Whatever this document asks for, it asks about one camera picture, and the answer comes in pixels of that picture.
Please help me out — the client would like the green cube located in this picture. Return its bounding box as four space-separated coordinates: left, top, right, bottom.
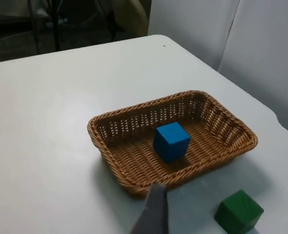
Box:
214 189 265 234

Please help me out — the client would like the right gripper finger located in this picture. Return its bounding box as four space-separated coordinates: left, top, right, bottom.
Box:
130 183 171 234

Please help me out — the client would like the brown wicker basket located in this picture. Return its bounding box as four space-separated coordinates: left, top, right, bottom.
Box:
87 90 259 200

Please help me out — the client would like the blue cube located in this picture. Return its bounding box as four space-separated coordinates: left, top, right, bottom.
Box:
153 121 192 163

